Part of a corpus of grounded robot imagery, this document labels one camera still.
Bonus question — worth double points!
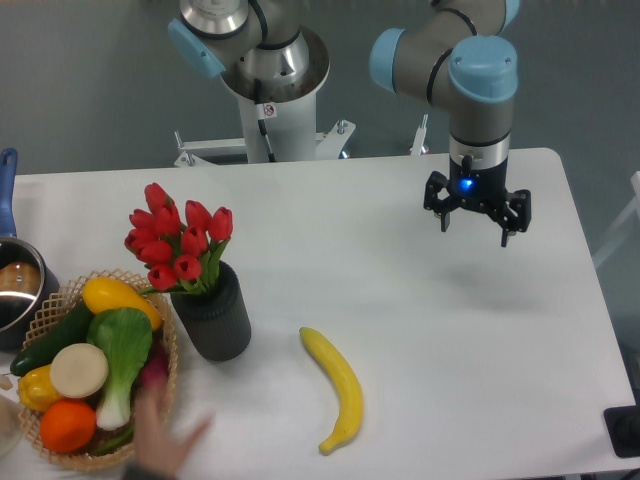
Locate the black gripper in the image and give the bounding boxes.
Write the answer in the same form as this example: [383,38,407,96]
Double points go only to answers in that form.
[423,159,531,248]

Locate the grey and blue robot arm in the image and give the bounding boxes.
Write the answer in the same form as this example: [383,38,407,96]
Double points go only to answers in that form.
[168,1,531,237]

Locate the dark grey ribbed vase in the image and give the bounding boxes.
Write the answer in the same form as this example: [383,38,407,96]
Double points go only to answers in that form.
[170,262,252,362]

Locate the person's hand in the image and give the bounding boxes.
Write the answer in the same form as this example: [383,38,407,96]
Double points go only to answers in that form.
[123,383,213,479]

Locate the yellow banana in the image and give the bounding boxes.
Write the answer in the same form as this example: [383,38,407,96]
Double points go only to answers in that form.
[299,327,364,456]

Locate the black device at table edge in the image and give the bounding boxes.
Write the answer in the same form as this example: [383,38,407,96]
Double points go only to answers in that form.
[603,405,640,458]

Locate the red tulip bouquet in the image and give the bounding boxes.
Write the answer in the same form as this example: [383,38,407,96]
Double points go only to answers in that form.
[124,183,234,296]

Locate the purple radish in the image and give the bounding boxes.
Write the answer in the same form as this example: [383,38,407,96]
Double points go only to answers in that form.
[139,344,169,388]

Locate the green bok choy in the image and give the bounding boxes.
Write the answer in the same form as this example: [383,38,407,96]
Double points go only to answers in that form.
[87,307,153,431]

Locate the yellow squash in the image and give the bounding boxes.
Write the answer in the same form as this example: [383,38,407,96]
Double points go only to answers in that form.
[82,277,163,331]

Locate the woven wicker basket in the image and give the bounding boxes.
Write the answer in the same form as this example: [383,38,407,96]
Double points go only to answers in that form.
[19,269,178,472]

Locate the green cucumber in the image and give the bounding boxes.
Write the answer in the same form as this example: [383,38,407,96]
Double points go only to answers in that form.
[10,301,94,377]

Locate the beige round bun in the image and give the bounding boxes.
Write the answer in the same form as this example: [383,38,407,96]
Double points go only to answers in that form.
[50,343,108,399]

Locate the orange fruit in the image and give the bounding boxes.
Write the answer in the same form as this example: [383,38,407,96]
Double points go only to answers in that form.
[39,399,96,453]

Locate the yellow bell pepper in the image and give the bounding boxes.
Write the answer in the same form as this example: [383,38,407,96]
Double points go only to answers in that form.
[18,365,63,412]

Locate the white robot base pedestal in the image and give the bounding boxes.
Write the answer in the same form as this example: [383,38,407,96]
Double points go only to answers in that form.
[168,19,356,167]

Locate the blue-handled saucepan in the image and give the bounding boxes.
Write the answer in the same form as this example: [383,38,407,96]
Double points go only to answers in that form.
[1,148,59,351]

